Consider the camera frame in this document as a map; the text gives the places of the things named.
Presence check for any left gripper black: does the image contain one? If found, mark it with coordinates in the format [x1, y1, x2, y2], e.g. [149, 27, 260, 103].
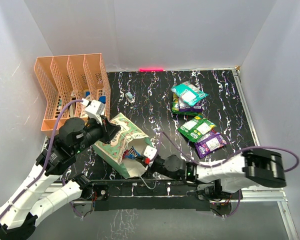
[73, 113, 122, 154]

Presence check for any green illustrated paper bag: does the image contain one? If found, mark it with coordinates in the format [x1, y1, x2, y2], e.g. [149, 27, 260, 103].
[92, 112, 153, 179]

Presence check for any small blue candy wrapper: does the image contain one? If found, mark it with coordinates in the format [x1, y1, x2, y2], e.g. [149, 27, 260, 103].
[122, 147, 141, 160]

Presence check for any orange green Fox's bag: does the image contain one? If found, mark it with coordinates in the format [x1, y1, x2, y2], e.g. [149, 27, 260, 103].
[177, 113, 216, 143]

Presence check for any green Fox's candy bag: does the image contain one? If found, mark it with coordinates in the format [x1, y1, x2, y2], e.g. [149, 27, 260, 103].
[172, 111, 199, 116]

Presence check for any purple Fox's candy bag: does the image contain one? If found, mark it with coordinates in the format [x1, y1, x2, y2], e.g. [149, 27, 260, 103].
[178, 98, 203, 113]

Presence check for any teal white candy bag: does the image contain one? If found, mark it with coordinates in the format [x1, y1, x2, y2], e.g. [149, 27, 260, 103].
[170, 81, 208, 106]

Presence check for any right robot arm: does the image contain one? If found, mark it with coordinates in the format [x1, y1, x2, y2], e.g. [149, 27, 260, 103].
[137, 146, 287, 199]

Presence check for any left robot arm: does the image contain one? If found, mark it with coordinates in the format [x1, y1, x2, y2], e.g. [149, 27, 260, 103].
[0, 116, 121, 240]

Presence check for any white lotion bottle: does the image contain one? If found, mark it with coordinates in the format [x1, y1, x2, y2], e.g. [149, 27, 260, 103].
[84, 91, 93, 101]

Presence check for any pink tape strip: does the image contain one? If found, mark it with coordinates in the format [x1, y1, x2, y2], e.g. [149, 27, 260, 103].
[139, 67, 164, 72]

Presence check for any orange plastic file organizer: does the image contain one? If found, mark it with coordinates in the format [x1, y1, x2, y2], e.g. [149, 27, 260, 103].
[34, 53, 111, 137]

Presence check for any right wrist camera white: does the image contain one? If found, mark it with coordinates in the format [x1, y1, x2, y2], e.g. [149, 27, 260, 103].
[142, 145, 158, 165]

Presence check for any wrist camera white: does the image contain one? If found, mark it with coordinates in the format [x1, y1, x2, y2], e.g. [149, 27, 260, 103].
[142, 145, 158, 165]
[81, 98, 106, 125]

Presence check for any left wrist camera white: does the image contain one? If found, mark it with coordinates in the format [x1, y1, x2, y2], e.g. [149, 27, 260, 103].
[81, 98, 106, 125]

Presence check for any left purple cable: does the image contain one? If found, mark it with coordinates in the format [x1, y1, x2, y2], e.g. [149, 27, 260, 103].
[0, 99, 85, 228]

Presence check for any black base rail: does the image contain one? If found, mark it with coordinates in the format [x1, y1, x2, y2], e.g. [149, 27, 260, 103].
[89, 178, 231, 213]

